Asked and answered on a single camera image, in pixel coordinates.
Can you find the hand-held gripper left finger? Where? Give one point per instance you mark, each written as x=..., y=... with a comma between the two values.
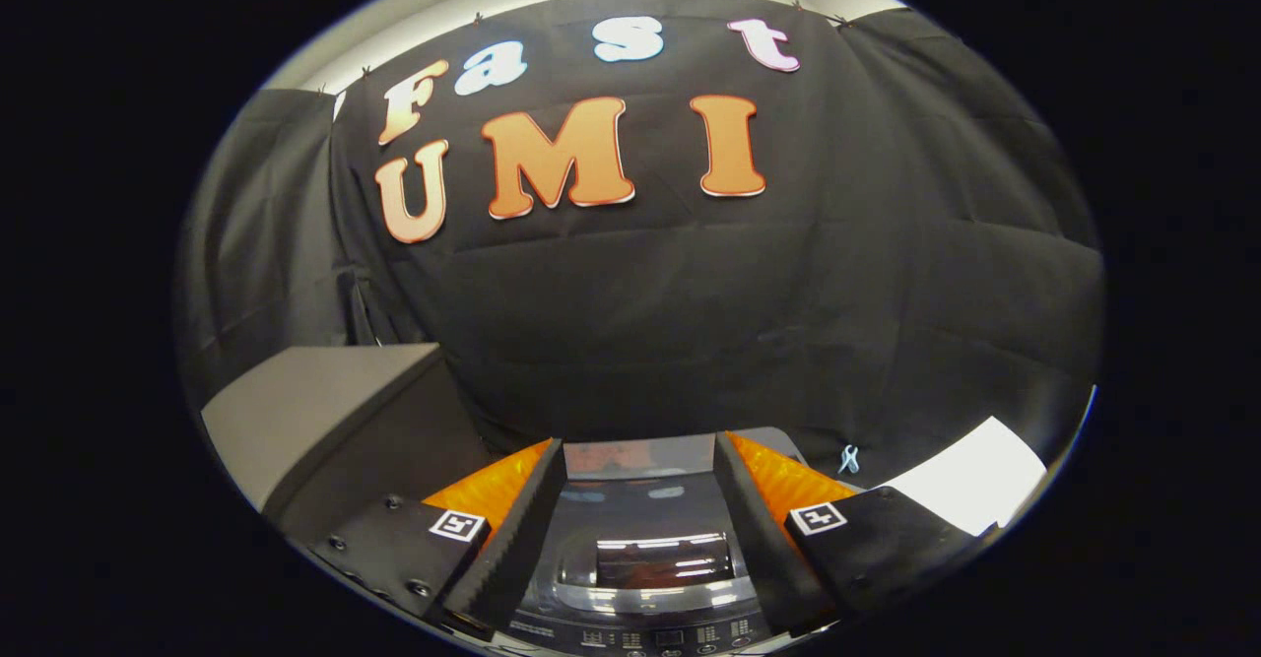
x=522, y=539

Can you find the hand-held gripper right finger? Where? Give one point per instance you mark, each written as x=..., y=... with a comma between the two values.
x=763, y=539

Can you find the glossy washing machine lid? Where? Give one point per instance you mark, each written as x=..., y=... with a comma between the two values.
x=640, y=519

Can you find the dark grey washing machine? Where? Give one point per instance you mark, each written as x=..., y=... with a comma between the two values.
x=640, y=635

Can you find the small pale blue clip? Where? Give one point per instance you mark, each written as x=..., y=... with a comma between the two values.
x=848, y=460

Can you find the white side table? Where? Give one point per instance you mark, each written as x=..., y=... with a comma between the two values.
x=975, y=480

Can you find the grey cabinet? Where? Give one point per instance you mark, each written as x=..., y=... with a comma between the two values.
x=315, y=411

